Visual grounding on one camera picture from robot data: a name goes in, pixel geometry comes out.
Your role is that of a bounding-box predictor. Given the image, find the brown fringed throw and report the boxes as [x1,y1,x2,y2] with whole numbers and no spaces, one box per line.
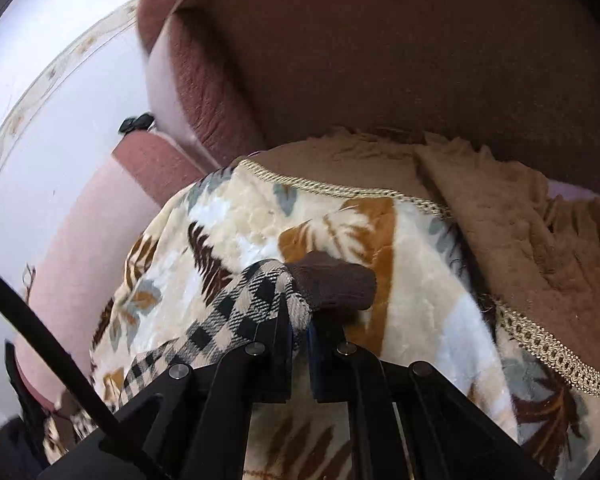
[240,126,600,361]

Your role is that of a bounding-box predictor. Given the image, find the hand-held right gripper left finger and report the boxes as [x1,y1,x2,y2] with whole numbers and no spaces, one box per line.
[37,290,301,480]

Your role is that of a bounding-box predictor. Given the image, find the black cable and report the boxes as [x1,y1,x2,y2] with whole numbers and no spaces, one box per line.
[0,259,158,480]

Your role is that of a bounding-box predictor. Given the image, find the eyeglasses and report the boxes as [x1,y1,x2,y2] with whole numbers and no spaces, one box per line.
[21,262,39,306]

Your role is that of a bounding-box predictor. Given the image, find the pink and brown sofa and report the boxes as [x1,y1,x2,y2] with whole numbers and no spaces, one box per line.
[10,0,600,411]

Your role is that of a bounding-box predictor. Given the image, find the leaf print plush blanket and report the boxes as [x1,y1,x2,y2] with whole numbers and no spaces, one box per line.
[40,159,600,480]

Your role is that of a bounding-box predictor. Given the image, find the checkered garment with brown cuffs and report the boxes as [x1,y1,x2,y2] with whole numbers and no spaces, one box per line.
[42,251,378,466]

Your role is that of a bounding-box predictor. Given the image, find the small black object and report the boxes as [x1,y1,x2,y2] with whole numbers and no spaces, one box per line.
[119,114,156,136]

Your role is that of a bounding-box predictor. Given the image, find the black cloth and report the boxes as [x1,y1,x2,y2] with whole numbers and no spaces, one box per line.
[0,339,51,480]

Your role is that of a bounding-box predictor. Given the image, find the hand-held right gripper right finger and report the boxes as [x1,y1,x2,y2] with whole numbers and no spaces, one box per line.
[307,311,531,480]

